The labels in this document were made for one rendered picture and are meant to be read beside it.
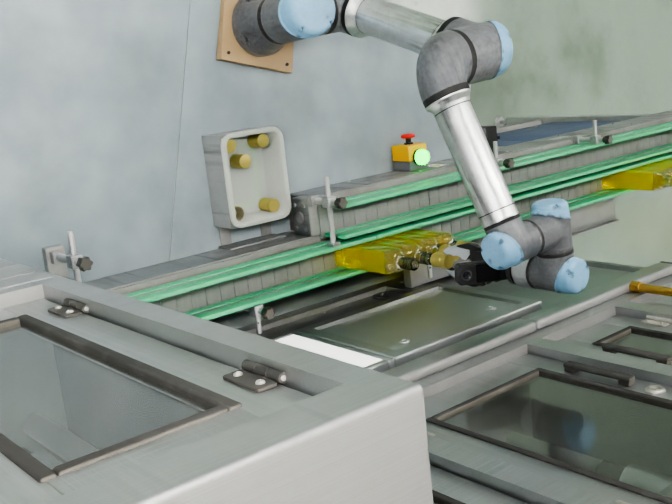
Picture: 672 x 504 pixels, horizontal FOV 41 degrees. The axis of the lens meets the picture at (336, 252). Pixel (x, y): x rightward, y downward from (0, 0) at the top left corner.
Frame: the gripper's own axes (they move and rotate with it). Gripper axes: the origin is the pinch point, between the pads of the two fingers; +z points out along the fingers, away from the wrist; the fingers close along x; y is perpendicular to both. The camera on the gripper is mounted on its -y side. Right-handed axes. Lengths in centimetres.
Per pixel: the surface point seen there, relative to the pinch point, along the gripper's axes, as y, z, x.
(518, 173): 64, 31, 8
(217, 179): -34, 39, 24
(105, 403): -115, -70, 23
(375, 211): 6.5, 30.6, 8.4
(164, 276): -56, 31, 7
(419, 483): -100, -95, 16
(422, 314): -4.6, 5.0, -12.4
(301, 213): -15.5, 32.8, 12.3
